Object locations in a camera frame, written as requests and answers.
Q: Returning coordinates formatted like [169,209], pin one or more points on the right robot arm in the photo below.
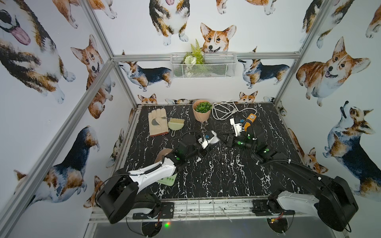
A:
[329,199]

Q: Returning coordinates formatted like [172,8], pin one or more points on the green hand brush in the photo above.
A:
[175,124]

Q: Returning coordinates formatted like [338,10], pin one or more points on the orange power strip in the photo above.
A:
[248,122]

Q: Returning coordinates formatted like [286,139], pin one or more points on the green electronic scale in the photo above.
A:
[169,181]

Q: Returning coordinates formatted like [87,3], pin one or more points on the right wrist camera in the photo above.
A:
[237,126]

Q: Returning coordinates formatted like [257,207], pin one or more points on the green artificial plant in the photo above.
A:
[203,107]

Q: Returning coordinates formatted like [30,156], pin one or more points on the pink bowl with panda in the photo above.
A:
[161,155]

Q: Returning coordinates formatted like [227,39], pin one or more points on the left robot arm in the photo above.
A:
[121,193]

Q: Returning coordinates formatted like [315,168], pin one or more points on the white wire wall basket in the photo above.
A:
[209,65]

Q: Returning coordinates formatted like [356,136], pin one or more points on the pink plant pot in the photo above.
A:
[200,117]

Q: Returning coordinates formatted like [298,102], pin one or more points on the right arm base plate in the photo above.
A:
[264,207]

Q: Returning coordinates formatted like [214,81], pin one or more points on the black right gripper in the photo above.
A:
[230,140]

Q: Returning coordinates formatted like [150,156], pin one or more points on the fern and white flower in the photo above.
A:
[193,63]

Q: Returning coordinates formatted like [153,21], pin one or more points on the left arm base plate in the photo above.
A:
[152,210]

